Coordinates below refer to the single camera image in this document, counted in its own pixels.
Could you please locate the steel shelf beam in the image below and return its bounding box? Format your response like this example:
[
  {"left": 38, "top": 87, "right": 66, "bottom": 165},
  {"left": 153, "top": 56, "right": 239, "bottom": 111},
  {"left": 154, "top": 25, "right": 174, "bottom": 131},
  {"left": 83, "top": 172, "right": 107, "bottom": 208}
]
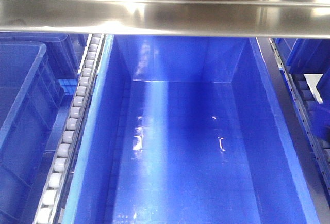
[{"left": 1, "top": 0, "right": 329, "bottom": 39}]

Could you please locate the large blue bin centre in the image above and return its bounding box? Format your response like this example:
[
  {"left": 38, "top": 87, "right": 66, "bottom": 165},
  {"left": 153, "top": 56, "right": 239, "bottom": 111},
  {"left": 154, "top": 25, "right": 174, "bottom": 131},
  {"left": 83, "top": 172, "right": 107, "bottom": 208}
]
[{"left": 62, "top": 35, "right": 320, "bottom": 223}]

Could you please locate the blue bin left side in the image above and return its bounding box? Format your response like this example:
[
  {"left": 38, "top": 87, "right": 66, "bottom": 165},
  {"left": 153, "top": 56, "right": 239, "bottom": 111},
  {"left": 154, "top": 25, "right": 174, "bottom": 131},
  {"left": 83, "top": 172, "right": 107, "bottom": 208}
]
[{"left": 1, "top": 41, "right": 64, "bottom": 223}]

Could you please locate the blue bin right side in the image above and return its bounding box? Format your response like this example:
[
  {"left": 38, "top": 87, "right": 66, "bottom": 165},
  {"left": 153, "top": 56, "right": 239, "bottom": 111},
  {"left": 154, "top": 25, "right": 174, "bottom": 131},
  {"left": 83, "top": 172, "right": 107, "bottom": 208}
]
[{"left": 275, "top": 38, "right": 329, "bottom": 74}]

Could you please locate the roller track right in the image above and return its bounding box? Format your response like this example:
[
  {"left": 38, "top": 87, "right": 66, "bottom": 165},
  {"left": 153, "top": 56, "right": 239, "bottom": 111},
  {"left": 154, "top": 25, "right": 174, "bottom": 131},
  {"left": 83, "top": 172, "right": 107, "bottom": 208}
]
[{"left": 269, "top": 38, "right": 329, "bottom": 200}]

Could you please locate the white roller track left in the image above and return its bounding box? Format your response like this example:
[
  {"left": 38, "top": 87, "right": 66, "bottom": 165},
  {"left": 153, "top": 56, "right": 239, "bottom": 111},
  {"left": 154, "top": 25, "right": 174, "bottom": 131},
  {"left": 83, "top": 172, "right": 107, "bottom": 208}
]
[{"left": 33, "top": 34, "right": 107, "bottom": 223}]

